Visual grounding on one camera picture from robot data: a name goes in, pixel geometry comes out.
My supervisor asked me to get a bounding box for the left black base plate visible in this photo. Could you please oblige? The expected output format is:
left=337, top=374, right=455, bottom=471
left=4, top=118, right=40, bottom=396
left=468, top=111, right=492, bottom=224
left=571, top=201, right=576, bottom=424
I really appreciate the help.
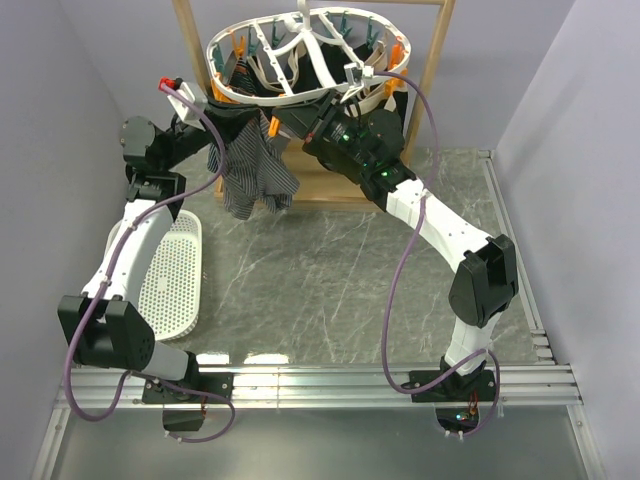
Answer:
left=142, top=372, right=234, bottom=405

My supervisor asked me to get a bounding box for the olive green hanging underwear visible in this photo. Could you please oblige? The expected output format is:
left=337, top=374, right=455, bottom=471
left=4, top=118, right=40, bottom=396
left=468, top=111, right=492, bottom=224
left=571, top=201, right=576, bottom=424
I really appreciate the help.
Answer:
left=381, top=86, right=409, bottom=123

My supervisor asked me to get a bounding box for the wooden hanger stand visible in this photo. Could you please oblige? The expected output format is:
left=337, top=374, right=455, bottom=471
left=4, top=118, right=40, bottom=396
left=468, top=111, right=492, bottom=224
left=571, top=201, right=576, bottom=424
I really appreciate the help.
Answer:
left=173, top=1, right=455, bottom=211

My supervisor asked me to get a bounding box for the aluminium mounting rail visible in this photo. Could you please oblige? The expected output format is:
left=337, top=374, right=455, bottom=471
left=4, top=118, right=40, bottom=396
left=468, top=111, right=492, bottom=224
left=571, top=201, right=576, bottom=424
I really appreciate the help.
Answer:
left=33, top=364, right=606, bottom=479

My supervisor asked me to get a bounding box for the black box under rail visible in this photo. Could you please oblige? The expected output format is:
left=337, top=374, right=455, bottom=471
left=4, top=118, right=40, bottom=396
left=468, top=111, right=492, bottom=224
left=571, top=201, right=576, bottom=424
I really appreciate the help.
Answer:
left=162, top=410, right=205, bottom=433

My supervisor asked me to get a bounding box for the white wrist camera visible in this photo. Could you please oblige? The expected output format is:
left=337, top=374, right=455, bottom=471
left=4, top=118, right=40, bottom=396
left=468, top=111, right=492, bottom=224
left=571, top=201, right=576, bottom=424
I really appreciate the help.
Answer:
left=340, top=62, right=375, bottom=104
left=158, top=77, right=208, bottom=130

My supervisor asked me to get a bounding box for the white perforated plastic basket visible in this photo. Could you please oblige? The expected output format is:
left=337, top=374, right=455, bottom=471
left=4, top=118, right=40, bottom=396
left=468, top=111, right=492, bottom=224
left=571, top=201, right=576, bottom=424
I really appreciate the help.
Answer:
left=97, top=207, right=202, bottom=342

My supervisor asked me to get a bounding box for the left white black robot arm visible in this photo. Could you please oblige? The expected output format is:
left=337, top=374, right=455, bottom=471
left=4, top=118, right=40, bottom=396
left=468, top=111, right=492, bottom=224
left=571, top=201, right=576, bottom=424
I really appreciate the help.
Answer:
left=57, top=99, right=260, bottom=405

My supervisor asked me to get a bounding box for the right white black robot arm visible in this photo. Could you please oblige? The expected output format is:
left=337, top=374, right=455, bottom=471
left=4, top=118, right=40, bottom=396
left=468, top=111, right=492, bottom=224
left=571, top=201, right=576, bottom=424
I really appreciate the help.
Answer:
left=273, top=92, right=519, bottom=400

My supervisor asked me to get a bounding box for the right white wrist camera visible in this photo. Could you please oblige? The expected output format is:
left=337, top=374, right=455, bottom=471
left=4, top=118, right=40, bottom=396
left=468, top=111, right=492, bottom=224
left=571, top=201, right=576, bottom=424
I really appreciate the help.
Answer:
left=340, top=62, right=375, bottom=104

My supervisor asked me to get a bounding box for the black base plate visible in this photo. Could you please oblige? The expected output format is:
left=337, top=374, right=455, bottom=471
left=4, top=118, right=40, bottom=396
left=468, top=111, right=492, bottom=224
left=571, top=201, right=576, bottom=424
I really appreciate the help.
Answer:
left=142, top=372, right=234, bottom=405
left=399, top=367, right=501, bottom=405

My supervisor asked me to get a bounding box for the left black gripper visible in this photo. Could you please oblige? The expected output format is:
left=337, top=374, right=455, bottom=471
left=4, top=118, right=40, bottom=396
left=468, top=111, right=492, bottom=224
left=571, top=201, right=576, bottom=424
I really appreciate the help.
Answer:
left=162, top=95, right=260, bottom=170

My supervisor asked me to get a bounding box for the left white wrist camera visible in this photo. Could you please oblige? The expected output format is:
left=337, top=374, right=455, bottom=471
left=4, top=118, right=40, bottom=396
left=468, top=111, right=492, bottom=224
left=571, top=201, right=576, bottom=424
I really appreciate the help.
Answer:
left=158, top=77, right=208, bottom=130

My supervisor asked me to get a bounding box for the white round clip hanger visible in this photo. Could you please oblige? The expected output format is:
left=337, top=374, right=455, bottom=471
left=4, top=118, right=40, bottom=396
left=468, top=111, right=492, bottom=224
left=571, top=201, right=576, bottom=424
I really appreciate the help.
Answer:
left=206, top=1, right=412, bottom=107

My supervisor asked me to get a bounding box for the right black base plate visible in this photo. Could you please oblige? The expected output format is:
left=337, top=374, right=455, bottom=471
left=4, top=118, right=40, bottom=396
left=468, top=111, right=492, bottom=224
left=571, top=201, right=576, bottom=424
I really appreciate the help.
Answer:
left=399, top=367, right=501, bottom=405

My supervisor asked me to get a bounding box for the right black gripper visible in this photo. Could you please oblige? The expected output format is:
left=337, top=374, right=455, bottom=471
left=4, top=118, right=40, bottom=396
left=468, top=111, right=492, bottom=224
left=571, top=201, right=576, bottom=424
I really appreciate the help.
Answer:
left=271, top=91, right=375, bottom=171

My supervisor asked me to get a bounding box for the grey striped boxer underwear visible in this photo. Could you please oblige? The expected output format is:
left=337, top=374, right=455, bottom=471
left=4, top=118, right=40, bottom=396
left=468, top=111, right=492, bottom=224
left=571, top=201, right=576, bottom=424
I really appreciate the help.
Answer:
left=213, top=112, right=300, bottom=220

